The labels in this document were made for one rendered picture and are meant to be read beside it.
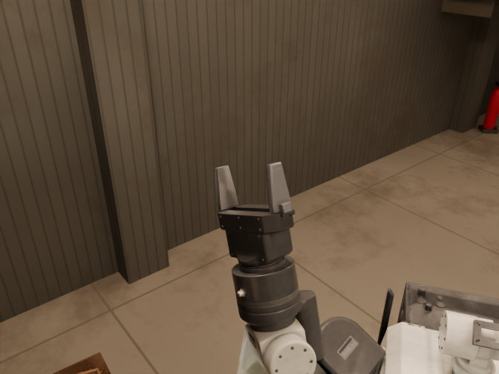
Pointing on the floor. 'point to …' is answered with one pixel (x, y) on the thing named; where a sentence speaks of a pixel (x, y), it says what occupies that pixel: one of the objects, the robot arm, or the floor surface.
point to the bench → (87, 366)
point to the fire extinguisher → (491, 113)
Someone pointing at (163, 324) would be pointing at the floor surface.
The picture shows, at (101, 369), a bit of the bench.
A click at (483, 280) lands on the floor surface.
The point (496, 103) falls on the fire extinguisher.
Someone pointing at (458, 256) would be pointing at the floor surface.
